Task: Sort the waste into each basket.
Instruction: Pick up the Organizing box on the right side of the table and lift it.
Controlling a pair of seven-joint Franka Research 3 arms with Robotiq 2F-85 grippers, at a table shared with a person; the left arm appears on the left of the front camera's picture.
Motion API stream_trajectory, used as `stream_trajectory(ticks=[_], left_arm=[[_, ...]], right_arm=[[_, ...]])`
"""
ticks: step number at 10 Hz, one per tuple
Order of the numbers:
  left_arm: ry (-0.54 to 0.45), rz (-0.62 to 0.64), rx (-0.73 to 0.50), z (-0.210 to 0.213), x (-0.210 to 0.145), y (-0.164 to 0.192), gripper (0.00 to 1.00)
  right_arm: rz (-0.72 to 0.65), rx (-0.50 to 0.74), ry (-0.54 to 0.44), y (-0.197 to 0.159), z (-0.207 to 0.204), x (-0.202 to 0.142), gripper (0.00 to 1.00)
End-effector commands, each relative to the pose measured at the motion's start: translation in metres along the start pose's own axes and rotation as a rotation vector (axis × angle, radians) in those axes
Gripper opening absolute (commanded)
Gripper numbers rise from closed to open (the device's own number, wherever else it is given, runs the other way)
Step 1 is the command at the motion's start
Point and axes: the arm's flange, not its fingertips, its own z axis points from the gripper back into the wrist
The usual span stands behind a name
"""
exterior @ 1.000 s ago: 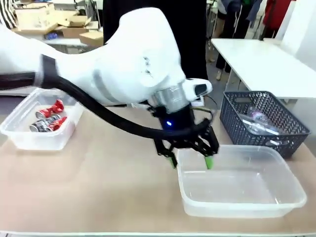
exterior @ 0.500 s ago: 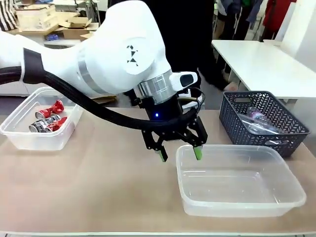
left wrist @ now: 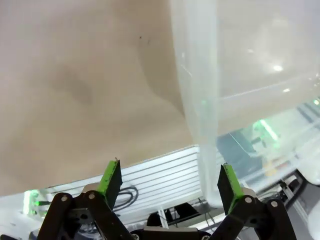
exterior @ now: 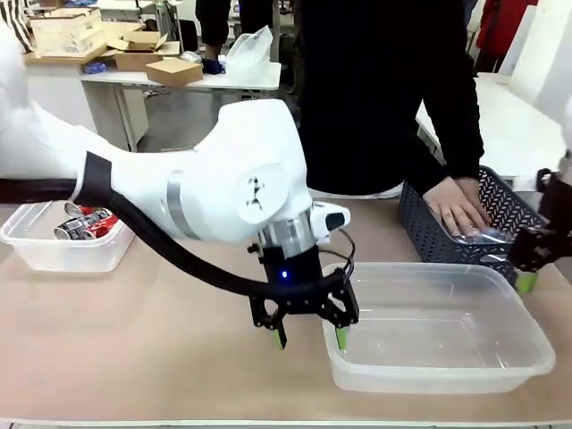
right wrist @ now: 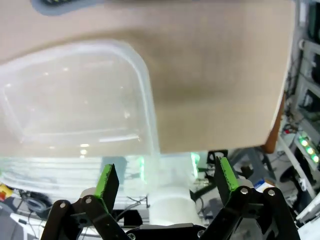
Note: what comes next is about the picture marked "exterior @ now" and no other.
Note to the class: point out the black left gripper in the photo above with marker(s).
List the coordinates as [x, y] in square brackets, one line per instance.
[290, 277]

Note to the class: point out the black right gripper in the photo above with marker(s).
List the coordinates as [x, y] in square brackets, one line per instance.
[556, 205]

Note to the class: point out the clear plastic bottle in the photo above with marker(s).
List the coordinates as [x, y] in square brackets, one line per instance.
[487, 237]

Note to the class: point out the crushed red can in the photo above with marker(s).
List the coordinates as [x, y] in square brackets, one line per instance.
[102, 221]

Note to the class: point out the clear plastic bin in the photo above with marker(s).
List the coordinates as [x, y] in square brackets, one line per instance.
[67, 254]
[438, 330]

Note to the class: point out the crushed black silver can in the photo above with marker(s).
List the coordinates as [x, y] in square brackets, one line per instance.
[73, 230]

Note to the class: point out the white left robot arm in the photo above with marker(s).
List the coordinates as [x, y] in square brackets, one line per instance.
[214, 170]

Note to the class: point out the person's left forearm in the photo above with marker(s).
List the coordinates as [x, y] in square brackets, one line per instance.
[456, 147]

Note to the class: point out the grey lattice plastic basket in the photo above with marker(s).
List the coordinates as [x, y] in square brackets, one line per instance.
[429, 241]

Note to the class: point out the person's left hand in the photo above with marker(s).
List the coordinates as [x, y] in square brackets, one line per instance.
[460, 205]

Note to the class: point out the white side table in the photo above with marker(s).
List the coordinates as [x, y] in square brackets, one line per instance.
[514, 120]

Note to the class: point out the white leaning board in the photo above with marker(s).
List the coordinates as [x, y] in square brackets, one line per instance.
[547, 40]

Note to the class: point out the red garment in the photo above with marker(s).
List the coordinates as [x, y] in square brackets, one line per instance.
[498, 27]

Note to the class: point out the person in black top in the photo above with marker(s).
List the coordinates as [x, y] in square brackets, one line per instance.
[371, 89]

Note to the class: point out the white desk with leg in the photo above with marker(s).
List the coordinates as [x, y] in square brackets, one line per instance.
[241, 80]

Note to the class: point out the dark blue cloth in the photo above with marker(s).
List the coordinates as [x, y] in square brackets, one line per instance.
[212, 66]

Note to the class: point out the clear plastic bag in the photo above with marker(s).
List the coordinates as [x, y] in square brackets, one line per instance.
[250, 51]

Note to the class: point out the closed cardboard box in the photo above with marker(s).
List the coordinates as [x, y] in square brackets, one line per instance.
[174, 71]

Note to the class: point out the white cabinet wooden top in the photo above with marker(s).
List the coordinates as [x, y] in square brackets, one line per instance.
[111, 107]

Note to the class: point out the background person in black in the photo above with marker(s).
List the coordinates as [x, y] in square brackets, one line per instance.
[210, 22]

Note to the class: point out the open cardboard box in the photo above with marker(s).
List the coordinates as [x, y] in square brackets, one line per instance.
[138, 51]

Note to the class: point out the blue small packet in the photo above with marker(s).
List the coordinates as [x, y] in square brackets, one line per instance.
[95, 68]

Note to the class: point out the white perforated crate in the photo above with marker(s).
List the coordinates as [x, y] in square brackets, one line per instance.
[67, 33]

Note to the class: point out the black white striped bag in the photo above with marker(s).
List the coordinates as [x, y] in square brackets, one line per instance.
[13, 11]

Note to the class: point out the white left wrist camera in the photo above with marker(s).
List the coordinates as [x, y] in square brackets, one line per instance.
[333, 219]

